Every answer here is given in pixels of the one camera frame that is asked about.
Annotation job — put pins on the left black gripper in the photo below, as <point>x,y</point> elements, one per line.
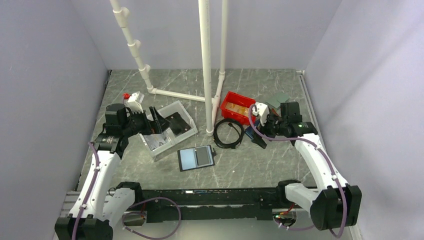
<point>152,127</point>

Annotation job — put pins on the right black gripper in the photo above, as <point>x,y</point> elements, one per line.
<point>263,129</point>

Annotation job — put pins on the blue card holder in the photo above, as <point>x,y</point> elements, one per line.
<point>249,132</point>

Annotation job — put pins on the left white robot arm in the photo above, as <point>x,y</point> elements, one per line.
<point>92,217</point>

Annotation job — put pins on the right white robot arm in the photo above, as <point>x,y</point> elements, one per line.
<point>335,203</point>

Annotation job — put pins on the silver cards in bin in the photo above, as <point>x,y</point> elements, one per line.
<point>155,141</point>

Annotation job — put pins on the grey-green card holder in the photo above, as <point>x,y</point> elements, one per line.
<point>275,100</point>

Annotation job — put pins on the open black card holder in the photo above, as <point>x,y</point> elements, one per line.
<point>196,157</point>

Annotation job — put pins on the black wallet in bin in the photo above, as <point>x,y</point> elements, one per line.
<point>178,125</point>

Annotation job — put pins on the clear plastic two-compartment bin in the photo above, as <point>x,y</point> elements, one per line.
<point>176,106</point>

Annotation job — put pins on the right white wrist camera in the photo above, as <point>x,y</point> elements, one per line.
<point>261,112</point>

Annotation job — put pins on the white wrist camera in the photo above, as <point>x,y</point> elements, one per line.
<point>261,112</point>
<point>134,101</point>

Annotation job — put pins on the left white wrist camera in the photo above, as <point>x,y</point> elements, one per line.
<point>134,101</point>

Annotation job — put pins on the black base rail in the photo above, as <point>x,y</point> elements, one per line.
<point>258,203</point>

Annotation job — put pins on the white PVC pipe frame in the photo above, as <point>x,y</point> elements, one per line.
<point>212,103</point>

